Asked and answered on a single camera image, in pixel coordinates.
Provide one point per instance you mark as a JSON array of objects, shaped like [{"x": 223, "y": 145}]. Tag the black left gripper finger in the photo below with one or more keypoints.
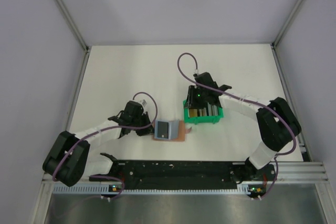
[
  {"x": 145, "y": 132},
  {"x": 147, "y": 121}
]

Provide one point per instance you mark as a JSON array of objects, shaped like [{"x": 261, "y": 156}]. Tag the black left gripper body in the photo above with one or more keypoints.
[{"x": 138, "y": 120}]

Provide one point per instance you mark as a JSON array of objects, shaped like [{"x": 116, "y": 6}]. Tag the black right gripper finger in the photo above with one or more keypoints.
[
  {"x": 192, "y": 100},
  {"x": 212, "y": 99}
]

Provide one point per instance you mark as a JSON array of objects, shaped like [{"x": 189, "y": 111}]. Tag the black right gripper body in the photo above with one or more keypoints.
[{"x": 202, "y": 97}]

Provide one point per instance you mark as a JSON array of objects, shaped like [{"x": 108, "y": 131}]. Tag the gold credit card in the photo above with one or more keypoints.
[{"x": 193, "y": 113}]

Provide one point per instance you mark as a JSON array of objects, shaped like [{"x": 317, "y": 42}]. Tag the green plastic card bin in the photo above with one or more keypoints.
[{"x": 202, "y": 119}]

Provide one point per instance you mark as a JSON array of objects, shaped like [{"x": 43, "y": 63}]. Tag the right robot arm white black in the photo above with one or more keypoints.
[{"x": 276, "y": 121}]

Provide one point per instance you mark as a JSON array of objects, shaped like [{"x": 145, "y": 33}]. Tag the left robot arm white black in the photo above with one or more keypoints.
[{"x": 68, "y": 160}]

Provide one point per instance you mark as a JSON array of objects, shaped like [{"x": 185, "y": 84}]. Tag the stack of light cards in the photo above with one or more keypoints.
[{"x": 210, "y": 110}]

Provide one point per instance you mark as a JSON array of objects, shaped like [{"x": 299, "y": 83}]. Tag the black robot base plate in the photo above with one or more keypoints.
[{"x": 189, "y": 175}]

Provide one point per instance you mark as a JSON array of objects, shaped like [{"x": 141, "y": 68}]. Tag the grey slotted cable duct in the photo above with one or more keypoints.
[{"x": 105, "y": 189}]

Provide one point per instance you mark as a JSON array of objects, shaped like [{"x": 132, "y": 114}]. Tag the aluminium frame rail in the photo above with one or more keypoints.
[{"x": 285, "y": 171}]

